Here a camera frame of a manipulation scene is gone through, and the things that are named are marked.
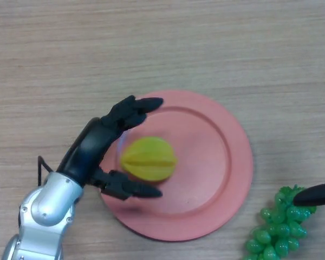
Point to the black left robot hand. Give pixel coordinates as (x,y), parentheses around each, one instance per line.
(89,146)

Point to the green grape bunch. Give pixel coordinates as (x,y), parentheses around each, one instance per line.
(279,233)

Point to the pink round plate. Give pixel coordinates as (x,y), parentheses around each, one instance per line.
(205,162)

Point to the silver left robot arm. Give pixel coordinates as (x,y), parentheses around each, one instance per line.
(46,208)

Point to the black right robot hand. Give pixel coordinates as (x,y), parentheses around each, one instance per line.
(317,194)

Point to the yellow starfruit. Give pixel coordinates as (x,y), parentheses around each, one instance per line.
(149,159)

